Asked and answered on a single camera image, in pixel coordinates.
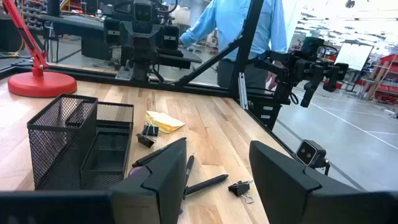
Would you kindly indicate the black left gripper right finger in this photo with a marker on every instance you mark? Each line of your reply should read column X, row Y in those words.
column 286, row 193

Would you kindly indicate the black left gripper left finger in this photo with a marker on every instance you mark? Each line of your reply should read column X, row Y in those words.
column 161, row 193

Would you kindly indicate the dark teal pen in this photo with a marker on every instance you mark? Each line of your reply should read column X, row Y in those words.
column 149, row 157

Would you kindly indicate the dark marker pen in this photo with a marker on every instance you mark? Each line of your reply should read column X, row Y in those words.
column 188, row 169

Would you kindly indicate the grey table-level camera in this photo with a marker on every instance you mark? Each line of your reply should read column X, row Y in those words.
column 309, row 152

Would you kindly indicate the red desk lamp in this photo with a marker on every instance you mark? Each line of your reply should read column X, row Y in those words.
column 42, row 85

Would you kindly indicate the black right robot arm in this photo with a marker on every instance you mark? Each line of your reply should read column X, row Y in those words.
column 141, row 57

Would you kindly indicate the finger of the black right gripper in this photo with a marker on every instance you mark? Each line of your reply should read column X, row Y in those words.
column 170, row 37
column 112, row 31

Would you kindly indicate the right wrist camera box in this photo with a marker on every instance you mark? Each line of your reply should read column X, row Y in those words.
column 143, row 12

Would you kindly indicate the person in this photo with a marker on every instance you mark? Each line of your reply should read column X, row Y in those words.
column 230, row 25

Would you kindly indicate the black mesh desk organizer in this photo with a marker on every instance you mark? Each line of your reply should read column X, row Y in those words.
column 59, row 146

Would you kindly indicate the black binder clip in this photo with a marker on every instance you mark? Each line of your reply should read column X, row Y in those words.
column 145, row 140
column 238, row 187
column 151, row 130

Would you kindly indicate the whiteboard on stand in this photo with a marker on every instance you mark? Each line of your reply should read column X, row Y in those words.
column 353, row 56

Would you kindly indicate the dark grey desk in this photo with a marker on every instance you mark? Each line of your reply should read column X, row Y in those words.
column 180, row 60
column 77, row 26

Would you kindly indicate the black spare robot arm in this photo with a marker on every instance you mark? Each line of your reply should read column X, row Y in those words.
column 298, row 67

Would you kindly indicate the yellow sticky note pad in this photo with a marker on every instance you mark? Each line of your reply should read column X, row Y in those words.
column 164, row 121

